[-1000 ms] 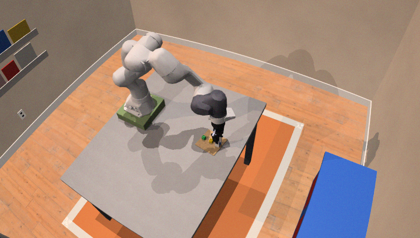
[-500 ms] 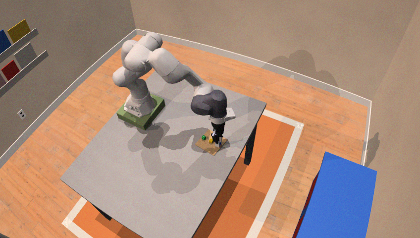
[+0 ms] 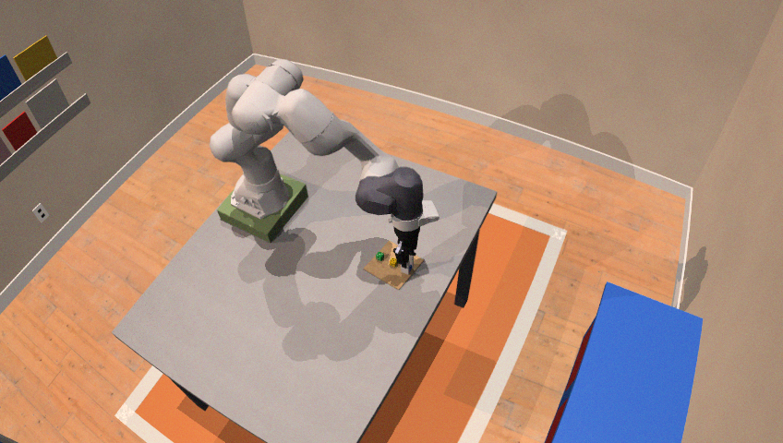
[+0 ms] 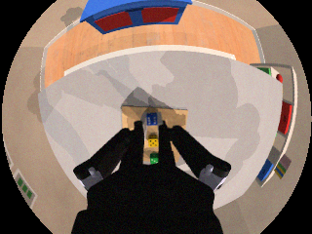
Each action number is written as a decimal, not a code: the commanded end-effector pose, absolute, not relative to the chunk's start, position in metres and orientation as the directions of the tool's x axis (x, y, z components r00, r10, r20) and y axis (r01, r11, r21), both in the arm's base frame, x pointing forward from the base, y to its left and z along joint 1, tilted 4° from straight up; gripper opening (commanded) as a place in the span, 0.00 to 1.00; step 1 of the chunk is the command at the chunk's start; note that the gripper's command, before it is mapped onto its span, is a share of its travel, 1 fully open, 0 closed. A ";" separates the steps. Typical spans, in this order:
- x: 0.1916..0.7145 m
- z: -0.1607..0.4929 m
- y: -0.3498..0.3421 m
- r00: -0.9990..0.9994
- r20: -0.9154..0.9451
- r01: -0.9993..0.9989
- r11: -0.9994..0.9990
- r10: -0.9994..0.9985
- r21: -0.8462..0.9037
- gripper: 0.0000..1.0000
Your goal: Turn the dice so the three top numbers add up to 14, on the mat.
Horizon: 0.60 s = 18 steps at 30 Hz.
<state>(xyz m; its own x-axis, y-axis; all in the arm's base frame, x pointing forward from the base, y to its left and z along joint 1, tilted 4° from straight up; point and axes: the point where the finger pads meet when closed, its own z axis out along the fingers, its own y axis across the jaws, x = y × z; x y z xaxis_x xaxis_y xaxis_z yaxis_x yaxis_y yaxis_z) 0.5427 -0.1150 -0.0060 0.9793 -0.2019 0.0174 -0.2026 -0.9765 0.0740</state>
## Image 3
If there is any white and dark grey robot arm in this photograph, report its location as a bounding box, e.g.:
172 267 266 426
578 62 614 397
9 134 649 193
210 59 440 232

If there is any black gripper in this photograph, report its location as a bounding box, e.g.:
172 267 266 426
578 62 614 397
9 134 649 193
392 226 420 275

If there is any tan square mat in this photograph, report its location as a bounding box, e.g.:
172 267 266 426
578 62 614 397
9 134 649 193
364 241 424 290

